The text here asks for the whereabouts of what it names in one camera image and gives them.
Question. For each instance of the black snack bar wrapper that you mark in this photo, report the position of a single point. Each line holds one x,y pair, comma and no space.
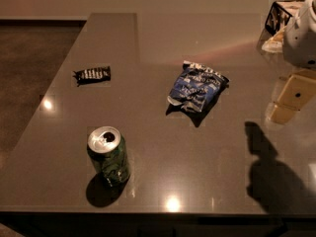
92,75

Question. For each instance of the pale snack bag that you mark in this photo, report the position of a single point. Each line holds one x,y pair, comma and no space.
275,43

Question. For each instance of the blue chip bag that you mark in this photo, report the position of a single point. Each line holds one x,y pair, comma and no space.
196,87

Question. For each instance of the black wire basket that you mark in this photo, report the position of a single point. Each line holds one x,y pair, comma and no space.
280,13

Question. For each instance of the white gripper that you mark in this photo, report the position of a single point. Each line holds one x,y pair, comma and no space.
301,39

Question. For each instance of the green soda can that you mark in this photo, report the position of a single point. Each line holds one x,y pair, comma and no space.
107,150

